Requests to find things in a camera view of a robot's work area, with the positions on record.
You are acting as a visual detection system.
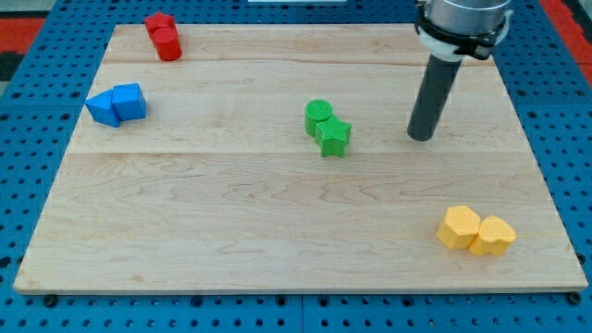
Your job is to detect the red cylinder block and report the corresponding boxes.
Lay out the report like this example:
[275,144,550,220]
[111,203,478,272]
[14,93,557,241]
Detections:
[152,28,182,61]

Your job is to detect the light wooden board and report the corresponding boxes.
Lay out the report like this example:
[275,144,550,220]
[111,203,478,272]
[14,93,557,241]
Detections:
[14,24,588,295]

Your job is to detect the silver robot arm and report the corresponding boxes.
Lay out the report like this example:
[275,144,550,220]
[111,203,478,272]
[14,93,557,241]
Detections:
[424,0,511,35]

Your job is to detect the blue cube block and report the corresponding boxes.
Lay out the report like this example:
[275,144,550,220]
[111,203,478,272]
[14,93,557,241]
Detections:
[112,83,147,121]

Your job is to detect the white black clamp ring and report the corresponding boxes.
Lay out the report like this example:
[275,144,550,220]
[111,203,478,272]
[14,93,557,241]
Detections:
[413,1,514,63]

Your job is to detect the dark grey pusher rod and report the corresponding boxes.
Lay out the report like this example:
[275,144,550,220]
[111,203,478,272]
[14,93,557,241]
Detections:
[407,55,462,142]

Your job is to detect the green cylinder block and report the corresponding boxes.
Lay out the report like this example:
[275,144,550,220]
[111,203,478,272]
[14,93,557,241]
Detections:
[304,99,333,137]

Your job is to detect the yellow hexagon block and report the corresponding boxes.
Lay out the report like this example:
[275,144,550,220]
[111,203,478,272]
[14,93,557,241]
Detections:
[436,205,481,250]

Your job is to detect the green star block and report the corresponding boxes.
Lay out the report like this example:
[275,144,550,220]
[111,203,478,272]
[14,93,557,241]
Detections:
[314,116,352,157]

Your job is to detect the yellow heart block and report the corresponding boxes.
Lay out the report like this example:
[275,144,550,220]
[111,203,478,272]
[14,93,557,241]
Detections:
[468,216,517,256]

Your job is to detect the red star block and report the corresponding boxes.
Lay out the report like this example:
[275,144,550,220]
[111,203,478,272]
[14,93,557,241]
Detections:
[143,11,177,38]

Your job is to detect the blue triangle block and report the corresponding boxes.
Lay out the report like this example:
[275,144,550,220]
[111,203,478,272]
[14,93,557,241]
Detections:
[85,90,120,128]

